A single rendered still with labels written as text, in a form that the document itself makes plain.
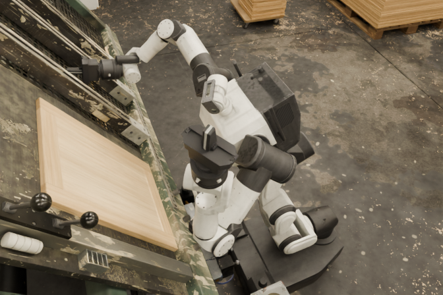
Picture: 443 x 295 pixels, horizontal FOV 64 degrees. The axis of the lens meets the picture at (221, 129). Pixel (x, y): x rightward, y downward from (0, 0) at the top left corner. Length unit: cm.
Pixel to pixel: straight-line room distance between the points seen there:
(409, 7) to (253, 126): 371
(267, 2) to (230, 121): 332
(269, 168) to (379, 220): 173
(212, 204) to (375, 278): 166
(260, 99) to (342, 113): 225
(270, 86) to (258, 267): 121
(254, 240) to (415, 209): 121
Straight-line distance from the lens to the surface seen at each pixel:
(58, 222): 90
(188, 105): 328
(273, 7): 442
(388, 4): 442
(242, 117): 113
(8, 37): 137
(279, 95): 114
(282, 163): 105
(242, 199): 105
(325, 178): 279
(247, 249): 216
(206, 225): 100
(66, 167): 114
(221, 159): 71
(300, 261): 219
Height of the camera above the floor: 211
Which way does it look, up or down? 44 degrees down
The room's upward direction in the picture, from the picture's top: straight up
